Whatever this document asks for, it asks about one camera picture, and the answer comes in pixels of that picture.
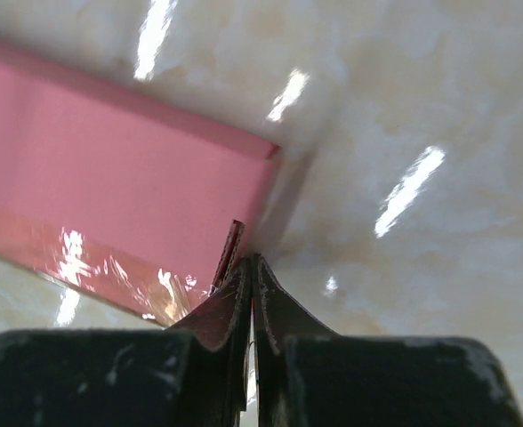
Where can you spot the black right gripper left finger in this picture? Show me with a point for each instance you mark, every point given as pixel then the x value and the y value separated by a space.
pixel 192 373

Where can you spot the pink express box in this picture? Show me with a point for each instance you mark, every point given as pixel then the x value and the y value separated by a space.
pixel 119 195

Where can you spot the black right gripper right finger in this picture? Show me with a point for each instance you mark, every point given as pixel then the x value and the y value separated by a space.
pixel 308 375

